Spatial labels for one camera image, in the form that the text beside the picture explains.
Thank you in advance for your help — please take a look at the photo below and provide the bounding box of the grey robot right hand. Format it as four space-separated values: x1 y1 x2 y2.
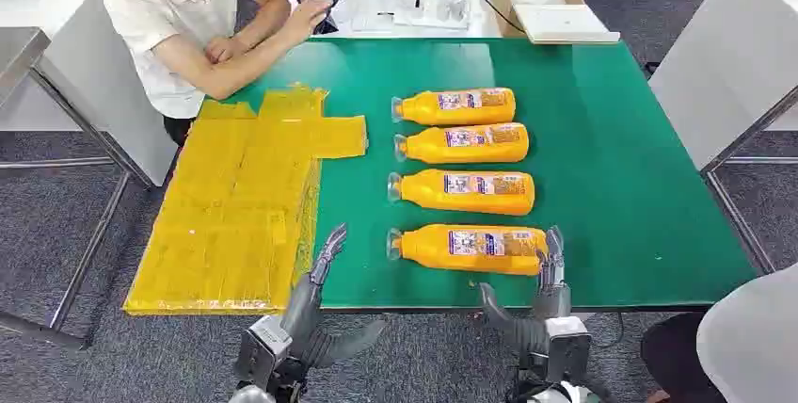
478 225 573 358

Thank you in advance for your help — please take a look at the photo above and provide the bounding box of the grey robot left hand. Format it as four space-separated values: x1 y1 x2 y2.
279 222 387 369

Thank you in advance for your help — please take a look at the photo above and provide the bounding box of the person's left hand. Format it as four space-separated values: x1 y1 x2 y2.
205 35 250 66

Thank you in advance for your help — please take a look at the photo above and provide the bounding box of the person's right hand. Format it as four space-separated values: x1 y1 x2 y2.
283 0 335 46

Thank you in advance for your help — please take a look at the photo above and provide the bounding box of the orange drink bottle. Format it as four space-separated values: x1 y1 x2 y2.
385 223 550 277
391 87 518 127
392 122 531 165
386 169 536 217

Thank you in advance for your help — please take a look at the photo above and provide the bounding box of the seated person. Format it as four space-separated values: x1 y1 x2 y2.
103 0 335 146

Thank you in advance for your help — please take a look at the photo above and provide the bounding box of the yellow sheet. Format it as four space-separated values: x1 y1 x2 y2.
123 85 369 317

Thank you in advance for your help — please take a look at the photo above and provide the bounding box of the white power strip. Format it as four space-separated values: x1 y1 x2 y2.
392 0 471 30

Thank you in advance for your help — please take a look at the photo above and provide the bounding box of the white side table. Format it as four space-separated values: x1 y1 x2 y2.
0 0 179 188

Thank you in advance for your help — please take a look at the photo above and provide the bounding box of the green table mat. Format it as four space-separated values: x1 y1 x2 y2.
221 38 758 311

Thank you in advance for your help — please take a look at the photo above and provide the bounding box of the person in pale clothing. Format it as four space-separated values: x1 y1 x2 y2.
640 263 798 403

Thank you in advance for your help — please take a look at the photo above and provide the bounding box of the flat white box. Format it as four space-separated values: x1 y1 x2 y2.
511 4 621 46

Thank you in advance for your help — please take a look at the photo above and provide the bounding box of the white table with steel legs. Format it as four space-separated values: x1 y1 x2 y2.
647 0 798 277

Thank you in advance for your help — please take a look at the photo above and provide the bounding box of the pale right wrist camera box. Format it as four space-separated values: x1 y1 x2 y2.
540 315 594 384

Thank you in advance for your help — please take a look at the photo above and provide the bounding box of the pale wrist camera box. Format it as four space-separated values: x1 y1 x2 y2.
540 315 594 384
233 315 295 389

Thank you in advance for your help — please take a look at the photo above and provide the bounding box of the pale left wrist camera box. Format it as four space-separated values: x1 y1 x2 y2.
233 315 295 389

